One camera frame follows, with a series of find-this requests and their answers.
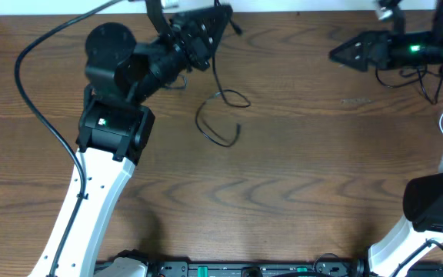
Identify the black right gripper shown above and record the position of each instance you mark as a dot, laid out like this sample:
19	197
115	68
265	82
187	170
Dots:
383	51

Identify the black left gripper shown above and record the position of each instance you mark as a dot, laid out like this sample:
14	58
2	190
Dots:
190	45

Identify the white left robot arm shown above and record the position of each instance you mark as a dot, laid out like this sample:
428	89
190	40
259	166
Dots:
115	124

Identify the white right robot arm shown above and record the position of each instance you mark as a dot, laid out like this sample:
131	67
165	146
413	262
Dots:
420	228

